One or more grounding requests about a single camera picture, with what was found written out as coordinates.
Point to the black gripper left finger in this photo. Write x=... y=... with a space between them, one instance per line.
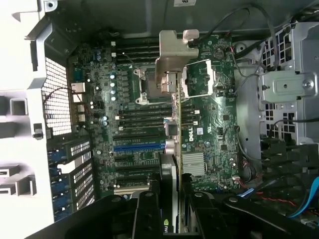
x=147 y=214

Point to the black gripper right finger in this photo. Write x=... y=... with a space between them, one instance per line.
x=204 y=216

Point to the silver chipset heatsink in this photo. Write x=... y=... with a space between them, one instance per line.
x=194 y=163

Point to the blue expansion slot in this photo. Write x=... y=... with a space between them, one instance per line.
x=137 y=148

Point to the green motherboard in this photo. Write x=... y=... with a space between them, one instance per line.
x=211 y=124

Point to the CPU socket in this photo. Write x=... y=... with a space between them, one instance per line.
x=147 y=84

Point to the metal socket cover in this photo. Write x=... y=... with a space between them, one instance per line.
x=199 y=79

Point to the perforated metal disk bay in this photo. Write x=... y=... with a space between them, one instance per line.
x=286 y=84

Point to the open black PC case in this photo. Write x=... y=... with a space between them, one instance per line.
x=139 y=15

